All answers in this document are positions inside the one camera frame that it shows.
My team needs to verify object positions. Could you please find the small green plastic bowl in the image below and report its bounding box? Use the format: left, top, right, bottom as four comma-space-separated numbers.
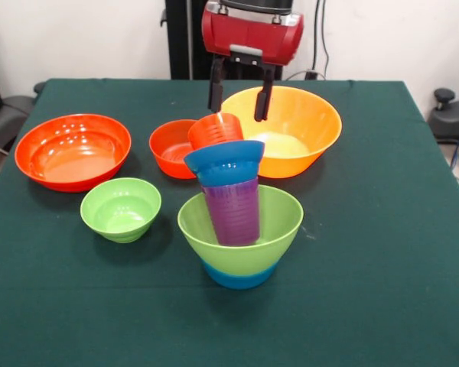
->
80, 177, 162, 244

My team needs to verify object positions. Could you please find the light blue plastic bowl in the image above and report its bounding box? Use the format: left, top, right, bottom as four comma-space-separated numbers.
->
202, 261, 280, 291

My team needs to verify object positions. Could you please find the purple plastic cup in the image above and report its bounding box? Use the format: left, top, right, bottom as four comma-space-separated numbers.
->
202, 176, 261, 247

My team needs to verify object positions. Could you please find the black wall cable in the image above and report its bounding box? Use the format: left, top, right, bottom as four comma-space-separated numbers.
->
314, 0, 330, 73

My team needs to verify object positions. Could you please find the dark blue plastic bowl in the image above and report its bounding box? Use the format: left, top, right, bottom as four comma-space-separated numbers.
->
183, 139, 266, 187

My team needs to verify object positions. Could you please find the dark green table cloth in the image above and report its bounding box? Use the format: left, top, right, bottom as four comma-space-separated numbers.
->
0, 78, 459, 367

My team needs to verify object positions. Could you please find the large orange plastic bowl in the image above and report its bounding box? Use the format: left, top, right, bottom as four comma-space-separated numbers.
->
220, 86, 343, 180

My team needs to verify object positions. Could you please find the grey cable loop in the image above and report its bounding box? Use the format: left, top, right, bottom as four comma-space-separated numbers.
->
283, 68, 327, 81

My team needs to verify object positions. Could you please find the black chair base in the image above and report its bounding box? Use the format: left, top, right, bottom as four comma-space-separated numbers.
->
428, 87, 459, 145

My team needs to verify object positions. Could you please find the large green plastic bowl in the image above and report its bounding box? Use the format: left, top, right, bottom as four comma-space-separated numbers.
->
177, 183, 304, 277

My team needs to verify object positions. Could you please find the red plastic cup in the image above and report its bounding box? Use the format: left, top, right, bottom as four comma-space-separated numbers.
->
187, 112, 246, 151

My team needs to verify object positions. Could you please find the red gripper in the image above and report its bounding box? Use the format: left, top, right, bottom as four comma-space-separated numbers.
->
200, 0, 305, 123

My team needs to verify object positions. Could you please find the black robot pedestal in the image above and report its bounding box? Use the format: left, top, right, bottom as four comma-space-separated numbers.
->
160, 0, 284, 80

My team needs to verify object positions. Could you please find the large red plastic bowl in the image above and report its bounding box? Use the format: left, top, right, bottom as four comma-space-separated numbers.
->
14, 113, 132, 193

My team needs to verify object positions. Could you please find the small red plastic bowl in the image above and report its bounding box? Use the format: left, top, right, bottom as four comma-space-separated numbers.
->
148, 119, 198, 180

